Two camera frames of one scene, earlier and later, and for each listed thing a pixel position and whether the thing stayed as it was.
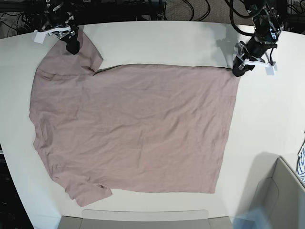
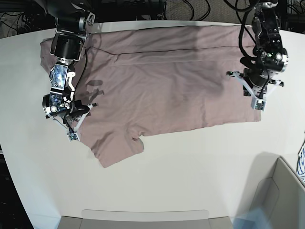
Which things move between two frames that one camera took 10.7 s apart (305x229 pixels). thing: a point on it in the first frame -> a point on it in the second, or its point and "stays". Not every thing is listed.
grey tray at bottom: (115, 219) stays
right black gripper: (255, 49) -> (256, 78)
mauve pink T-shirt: (144, 127) -> (147, 78)
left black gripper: (71, 38) -> (56, 104)
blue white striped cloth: (300, 168) stays
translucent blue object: (255, 218) stays
